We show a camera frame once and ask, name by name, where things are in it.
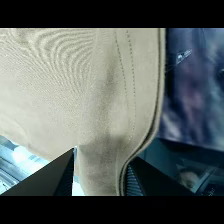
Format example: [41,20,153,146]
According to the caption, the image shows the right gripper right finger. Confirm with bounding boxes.
[124,156,196,197]

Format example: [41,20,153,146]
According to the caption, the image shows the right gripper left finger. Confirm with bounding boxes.
[0,147,75,197]

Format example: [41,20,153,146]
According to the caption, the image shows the beige shirt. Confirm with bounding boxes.
[0,28,167,197]

